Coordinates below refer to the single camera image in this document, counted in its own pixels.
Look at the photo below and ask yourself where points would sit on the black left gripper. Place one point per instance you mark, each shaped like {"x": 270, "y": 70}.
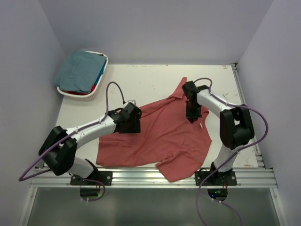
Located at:
{"x": 135, "y": 127}

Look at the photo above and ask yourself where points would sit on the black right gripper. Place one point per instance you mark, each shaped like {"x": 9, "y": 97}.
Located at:
{"x": 194, "y": 117}

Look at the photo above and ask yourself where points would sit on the salmon pink t shirt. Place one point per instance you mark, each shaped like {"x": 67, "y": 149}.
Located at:
{"x": 177, "y": 147}

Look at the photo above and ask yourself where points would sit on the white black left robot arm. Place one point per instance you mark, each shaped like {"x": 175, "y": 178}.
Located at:
{"x": 59, "y": 148}

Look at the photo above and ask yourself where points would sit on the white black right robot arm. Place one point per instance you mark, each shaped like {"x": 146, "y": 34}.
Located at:
{"x": 236, "y": 127}

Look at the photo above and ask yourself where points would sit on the white perforated laundry basket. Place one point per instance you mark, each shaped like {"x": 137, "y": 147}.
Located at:
{"x": 92, "y": 95}

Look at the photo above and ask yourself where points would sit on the red t shirt in basket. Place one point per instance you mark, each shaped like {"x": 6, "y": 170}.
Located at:
{"x": 78, "y": 93}

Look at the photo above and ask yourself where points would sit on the blue t shirt in basket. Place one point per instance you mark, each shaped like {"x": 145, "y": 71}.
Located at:
{"x": 98, "y": 78}

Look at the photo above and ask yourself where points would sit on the teal t shirt in basket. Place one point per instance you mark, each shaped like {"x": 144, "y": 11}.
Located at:
{"x": 79, "y": 71}

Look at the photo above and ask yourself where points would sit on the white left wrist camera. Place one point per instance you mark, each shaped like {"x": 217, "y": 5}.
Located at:
{"x": 131, "y": 101}

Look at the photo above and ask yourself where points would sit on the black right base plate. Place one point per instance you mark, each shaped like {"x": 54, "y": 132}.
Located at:
{"x": 217, "y": 179}

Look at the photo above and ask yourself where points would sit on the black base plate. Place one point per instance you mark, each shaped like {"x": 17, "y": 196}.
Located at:
{"x": 217, "y": 179}
{"x": 105, "y": 177}

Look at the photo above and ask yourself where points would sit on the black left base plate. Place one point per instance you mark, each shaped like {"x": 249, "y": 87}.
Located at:
{"x": 105, "y": 177}

